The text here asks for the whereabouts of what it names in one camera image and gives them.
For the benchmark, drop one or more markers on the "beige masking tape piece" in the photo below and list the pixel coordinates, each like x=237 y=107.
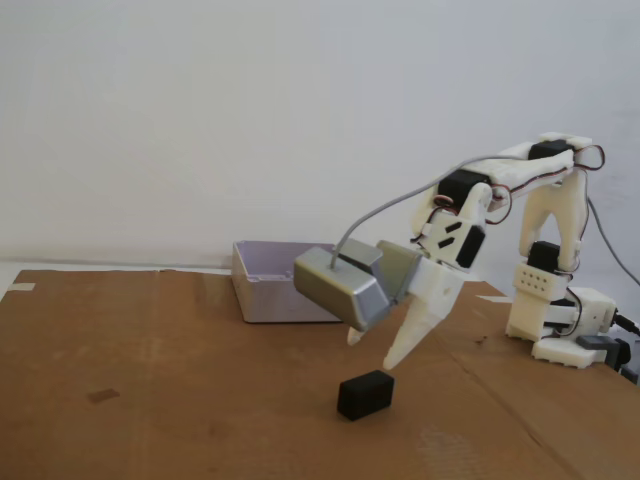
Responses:
x=22 y=287

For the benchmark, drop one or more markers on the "brown cardboard sheet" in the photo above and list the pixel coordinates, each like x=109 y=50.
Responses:
x=200 y=400

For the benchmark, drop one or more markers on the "silver wrist webcam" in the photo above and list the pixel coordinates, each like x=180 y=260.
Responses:
x=340 y=295

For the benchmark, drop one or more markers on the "white plastic junction box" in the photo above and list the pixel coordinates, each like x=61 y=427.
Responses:
x=265 y=305

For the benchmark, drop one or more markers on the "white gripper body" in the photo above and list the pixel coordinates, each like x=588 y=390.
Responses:
x=436 y=289

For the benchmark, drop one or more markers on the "gray camera mount bracket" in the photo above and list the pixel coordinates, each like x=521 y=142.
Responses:
x=400 y=270

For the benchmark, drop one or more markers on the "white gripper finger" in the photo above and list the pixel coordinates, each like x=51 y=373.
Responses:
x=356 y=337
x=412 y=332

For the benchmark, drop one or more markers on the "black rectangular block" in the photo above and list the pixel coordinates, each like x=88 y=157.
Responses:
x=365 y=397

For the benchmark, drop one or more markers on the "gray table clamp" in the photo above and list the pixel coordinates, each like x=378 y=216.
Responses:
x=592 y=343

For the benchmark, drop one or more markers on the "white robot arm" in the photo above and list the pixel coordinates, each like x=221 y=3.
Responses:
x=530 y=310

